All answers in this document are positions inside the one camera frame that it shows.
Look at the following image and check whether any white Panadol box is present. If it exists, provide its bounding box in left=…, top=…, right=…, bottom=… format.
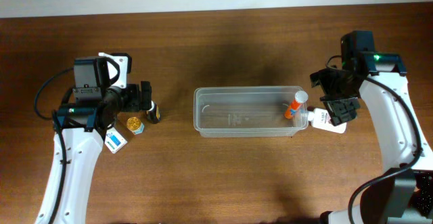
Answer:
left=104, top=128, right=128, bottom=154

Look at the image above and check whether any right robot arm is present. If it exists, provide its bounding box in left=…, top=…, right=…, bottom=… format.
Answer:
left=310, top=30, right=432, bottom=224

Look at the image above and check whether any clear plastic container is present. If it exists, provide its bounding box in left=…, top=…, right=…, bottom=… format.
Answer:
left=193, top=86, right=309, bottom=138

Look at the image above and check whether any orange tablet tube white cap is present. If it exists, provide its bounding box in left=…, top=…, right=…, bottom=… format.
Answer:
left=284, top=91, right=309, bottom=119

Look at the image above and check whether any dark bottle white cap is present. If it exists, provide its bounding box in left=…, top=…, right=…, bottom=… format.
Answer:
left=146, top=101, right=160, bottom=124

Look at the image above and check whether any gold lid small jar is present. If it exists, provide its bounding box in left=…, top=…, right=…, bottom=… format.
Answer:
left=127, top=117, right=144, bottom=135

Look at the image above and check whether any white pump bottle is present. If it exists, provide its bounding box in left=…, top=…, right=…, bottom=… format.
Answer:
left=306, top=108, right=347, bottom=134

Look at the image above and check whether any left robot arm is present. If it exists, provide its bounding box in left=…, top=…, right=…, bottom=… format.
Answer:
left=35, top=52, right=161, bottom=223

